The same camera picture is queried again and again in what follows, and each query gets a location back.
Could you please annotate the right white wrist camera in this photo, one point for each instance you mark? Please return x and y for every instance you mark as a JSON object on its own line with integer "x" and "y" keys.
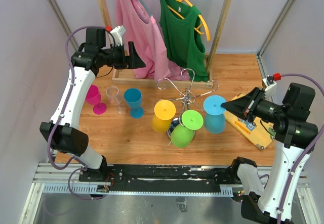
{"x": 269, "y": 84}

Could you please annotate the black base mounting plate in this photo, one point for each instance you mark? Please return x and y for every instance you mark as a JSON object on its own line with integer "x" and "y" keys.
{"x": 162, "y": 178}

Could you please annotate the aluminium frame rail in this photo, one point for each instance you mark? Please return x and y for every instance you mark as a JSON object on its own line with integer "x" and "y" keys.
{"x": 67, "y": 181}

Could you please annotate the yellow plastic wine glass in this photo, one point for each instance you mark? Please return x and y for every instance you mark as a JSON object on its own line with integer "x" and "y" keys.
{"x": 164, "y": 111}

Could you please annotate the chrome wine glass rack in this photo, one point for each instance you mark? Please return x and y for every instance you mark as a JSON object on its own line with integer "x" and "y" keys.
{"x": 186, "y": 97}

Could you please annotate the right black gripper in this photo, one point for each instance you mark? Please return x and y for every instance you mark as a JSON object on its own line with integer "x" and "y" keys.
{"x": 244, "y": 106}

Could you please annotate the clear wine glass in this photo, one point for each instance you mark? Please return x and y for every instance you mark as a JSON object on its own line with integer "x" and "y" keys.
{"x": 115, "y": 98}

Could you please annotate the magenta plastic wine glass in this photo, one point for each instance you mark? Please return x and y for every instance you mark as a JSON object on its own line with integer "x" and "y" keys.
{"x": 93, "y": 98}

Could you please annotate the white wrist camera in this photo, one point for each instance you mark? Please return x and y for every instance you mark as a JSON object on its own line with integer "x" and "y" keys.
{"x": 269, "y": 84}
{"x": 115, "y": 35}

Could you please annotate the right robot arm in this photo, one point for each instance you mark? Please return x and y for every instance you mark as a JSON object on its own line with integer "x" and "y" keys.
{"x": 295, "y": 140}

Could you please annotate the green plastic wine glass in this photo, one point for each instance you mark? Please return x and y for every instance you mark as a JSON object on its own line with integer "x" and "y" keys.
{"x": 184, "y": 132}

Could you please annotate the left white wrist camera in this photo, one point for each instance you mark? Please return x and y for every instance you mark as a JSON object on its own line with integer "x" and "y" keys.
{"x": 115, "y": 35}

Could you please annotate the pink t-shirt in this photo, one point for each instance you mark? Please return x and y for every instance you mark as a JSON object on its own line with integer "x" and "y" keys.
{"x": 149, "y": 44}

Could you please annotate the blue wine glass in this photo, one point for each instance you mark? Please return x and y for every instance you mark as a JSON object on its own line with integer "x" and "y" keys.
{"x": 133, "y": 98}
{"x": 214, "y": 118}

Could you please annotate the yellow clothes hanger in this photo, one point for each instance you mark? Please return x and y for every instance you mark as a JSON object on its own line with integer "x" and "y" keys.
{"x": 181, "y": 10}

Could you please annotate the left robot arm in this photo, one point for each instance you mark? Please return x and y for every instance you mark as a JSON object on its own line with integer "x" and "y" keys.
{"x": 101, "y": 48}

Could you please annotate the wooden clothes rack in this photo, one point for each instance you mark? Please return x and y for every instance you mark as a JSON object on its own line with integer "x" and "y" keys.
{"x": 208, "y": 56}

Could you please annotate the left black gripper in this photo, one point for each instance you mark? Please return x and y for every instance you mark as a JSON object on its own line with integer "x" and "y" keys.
{"x": 135, "y": 60}

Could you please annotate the green tank top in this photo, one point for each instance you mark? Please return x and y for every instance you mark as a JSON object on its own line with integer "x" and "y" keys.
{"x": 184, "y": 46}

